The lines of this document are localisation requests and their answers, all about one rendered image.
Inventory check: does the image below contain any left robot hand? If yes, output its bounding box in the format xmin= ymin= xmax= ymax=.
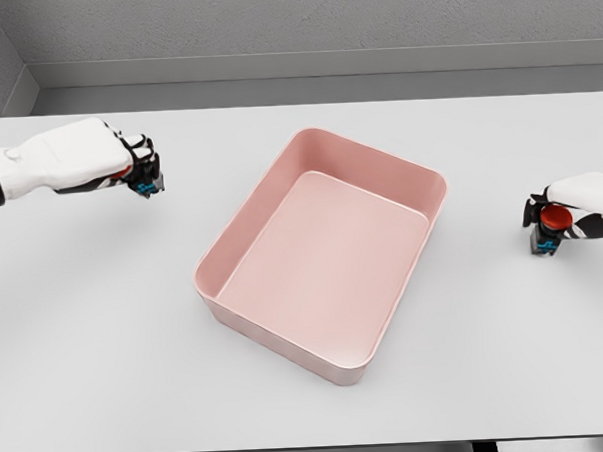
xmin=32 ymin=114 xmax=163 ymax=197

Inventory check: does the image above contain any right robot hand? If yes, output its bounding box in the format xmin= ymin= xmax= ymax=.
xmin=520 ymin=172 xmax=603 ymax=245

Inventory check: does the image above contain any pink rectangular basket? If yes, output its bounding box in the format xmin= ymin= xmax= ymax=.
xmin=185 ymin=121 xmax=457 ymax=394

